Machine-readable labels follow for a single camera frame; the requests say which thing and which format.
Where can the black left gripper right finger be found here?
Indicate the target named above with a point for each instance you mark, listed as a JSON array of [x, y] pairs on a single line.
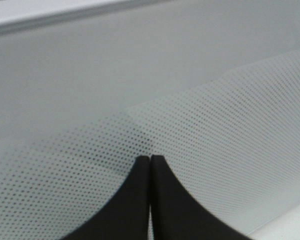
[[176, 215]]

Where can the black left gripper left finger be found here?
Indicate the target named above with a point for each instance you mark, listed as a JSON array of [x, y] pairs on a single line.
[[126, 215]]

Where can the white microwave door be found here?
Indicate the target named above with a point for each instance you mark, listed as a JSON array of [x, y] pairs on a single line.
[[86, 86]]

